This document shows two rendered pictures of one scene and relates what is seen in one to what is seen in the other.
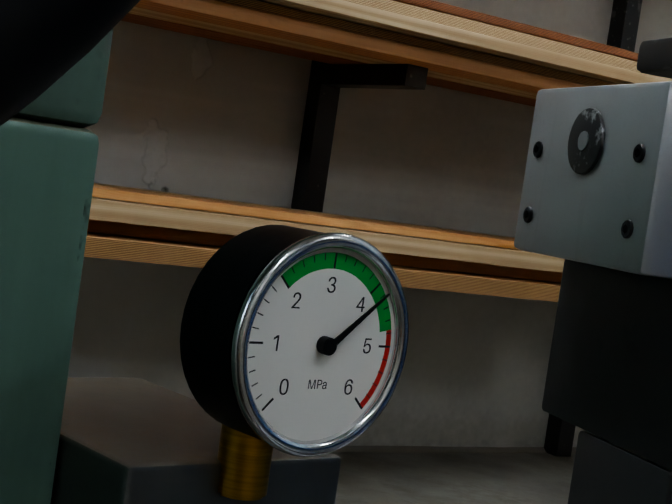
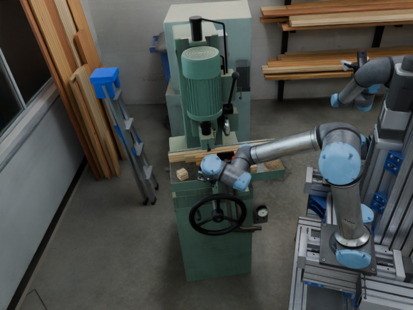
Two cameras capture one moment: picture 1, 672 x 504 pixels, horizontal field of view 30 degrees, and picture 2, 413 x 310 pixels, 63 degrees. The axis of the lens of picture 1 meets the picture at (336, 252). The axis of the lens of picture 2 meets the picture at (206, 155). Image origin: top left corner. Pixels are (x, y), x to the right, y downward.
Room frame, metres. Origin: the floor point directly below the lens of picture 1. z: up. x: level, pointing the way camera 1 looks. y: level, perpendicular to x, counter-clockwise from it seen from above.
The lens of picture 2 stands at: (-0.82, -0.54, 2.06)
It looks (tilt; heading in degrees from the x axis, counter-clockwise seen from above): 38 degrees down; 38
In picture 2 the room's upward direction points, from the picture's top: 5 degrees counter-clockwise
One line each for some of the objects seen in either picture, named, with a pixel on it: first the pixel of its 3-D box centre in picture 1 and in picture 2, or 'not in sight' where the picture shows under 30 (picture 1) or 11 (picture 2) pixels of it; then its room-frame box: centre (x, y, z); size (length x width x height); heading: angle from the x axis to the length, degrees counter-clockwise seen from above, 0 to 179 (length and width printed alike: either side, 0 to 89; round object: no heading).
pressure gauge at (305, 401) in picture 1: (282, 365); (262, 211); (0.36, 0.01, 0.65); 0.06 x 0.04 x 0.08; 132
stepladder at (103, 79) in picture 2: not in sight; (129, 141); (0.53, 1.24, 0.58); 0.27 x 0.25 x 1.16; 124
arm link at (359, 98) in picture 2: not in sight; (362, 99); (0.99, -0.26, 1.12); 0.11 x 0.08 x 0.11; 123
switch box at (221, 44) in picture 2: not in sight; (221, 47); (0.67, 0.45, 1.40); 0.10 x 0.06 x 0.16; 42
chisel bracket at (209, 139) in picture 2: not in sight; (206, 138); (0.36, 0.36, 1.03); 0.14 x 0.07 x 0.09; 42
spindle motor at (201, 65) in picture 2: not in sight; (202, 84); (0.34, 0.35, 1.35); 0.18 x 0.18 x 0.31
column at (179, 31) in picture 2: not in sight; (198, 93); (0.56, 0.54, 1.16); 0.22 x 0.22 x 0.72; 42
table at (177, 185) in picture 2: not in sight; (226, 173); (0.32, 0.21, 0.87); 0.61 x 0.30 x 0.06; 132
